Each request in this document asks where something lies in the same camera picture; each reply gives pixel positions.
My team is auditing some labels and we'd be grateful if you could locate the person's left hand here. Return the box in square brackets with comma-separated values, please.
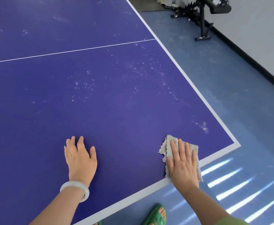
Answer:
[64, 136, 98, 188]

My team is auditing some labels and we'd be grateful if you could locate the person's right hand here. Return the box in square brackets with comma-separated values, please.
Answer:
[166, 138, 200, 193]

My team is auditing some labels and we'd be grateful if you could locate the grey cleaning cloth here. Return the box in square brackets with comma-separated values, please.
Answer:
[158, 134, 203, 183]

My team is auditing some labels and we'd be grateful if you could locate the person's right forearm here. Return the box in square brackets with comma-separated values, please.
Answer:
[178, 184, 231, 225]

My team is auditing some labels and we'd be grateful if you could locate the person's left forearm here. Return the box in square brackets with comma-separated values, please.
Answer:
[29, 187, 86, 225]

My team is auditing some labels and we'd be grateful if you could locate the person's right foot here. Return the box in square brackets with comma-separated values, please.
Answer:
[156, 207, 167, 223]

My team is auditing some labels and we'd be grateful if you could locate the blue table tennis table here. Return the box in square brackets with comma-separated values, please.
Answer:
[0, 0, 242, 225]

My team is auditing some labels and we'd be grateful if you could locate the green right slipper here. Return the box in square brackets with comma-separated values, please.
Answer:
[141, 204, 168, 225]

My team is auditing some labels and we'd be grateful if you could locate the green right sleeve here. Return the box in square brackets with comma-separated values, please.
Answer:
[213, 217, 250, 225]

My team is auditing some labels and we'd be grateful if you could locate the black sit-up bench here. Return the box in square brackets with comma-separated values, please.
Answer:
[163, 0, 232, 42]

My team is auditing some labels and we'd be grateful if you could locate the crumpled beige paper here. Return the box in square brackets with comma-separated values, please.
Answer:
[157, 0, 191, 8]

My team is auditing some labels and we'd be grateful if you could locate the dark floor mat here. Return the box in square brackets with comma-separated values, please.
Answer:
[127, 0, 169, 12]

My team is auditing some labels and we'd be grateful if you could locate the white jade bracelet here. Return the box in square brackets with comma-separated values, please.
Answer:
[59, 180, 90, 203]

